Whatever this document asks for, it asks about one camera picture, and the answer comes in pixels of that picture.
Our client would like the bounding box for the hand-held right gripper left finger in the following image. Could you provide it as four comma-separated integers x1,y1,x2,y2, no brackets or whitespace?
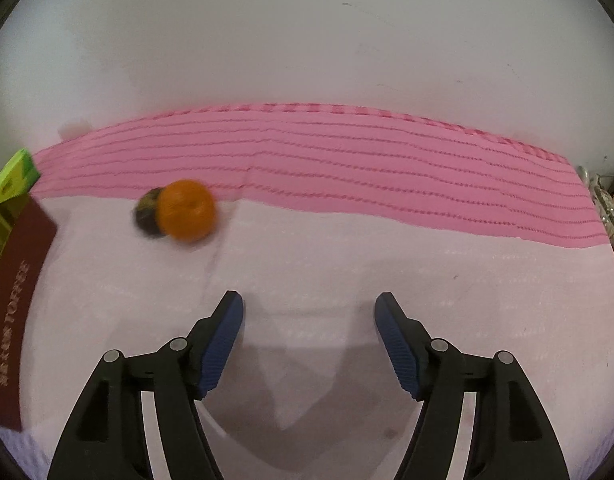
48,290,245,480

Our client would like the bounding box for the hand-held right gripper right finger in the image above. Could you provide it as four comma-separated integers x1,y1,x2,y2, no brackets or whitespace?
374,291,570,480

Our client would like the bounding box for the small orange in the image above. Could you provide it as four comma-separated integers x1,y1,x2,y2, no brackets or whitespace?
156,179,218,245

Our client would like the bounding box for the dark fruit with pale stem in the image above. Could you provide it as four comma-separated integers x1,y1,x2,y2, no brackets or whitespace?
133,187,165,238

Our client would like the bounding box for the dark red gold-lined tin box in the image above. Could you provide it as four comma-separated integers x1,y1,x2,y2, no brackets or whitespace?
0,194,58,433

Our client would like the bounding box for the pink white checked tablecloth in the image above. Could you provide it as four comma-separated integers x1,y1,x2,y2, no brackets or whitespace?
0,102,614,480

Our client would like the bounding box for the clear plastic bag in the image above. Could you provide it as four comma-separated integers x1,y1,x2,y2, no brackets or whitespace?
577,165,614,248

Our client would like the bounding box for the green packet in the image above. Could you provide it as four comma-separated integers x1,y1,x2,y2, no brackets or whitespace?
0,148,42,213

